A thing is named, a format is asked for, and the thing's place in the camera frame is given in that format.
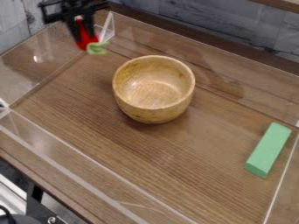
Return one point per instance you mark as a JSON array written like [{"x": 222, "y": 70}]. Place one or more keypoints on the red felt strawberry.
[{"x": 91, "y": 45}]

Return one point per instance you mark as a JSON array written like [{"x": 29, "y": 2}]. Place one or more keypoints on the black metal table leg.
[{"x": 33, "y": 194}]

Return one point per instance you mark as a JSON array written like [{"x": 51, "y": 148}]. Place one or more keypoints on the wooden bowl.
[{"x": 154, "y": 87}]

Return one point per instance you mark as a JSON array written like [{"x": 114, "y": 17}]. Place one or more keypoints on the green rectangular block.
[{"x": 268, "y": 148}]

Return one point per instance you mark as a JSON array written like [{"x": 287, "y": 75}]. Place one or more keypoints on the clear acrylic corner bracket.
[{"x": 106, "y": 31}]

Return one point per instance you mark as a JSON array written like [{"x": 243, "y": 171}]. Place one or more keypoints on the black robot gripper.
[{"x": 64, "y": 10}]

